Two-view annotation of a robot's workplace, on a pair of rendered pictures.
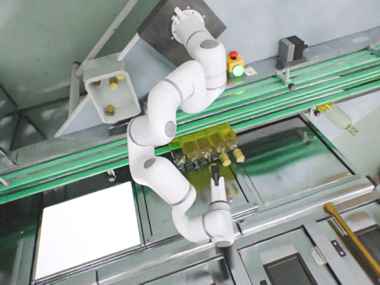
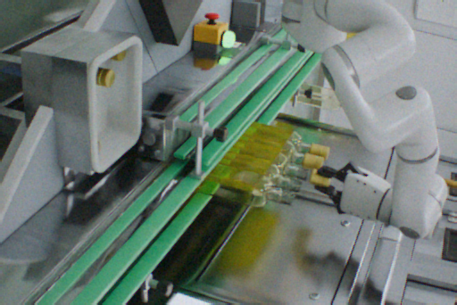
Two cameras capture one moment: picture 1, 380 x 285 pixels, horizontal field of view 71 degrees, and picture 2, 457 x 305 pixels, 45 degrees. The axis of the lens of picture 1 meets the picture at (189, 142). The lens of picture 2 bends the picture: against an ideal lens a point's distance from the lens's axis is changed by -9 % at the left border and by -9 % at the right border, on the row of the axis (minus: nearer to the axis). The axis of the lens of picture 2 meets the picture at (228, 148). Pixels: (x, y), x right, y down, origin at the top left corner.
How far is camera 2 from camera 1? 1.09 m
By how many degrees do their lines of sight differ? 51
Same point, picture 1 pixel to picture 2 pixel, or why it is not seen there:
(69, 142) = (37, 250)
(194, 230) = (427, 210)
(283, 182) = not seen: hidden behind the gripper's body
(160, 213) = (294, 292)
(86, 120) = (33, 192)
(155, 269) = not seen: outside the picture
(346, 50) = not seen: hidden behind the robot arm
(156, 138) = (411, 46)
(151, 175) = (426, 102)
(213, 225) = (441, 185)
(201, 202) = (321, 247)
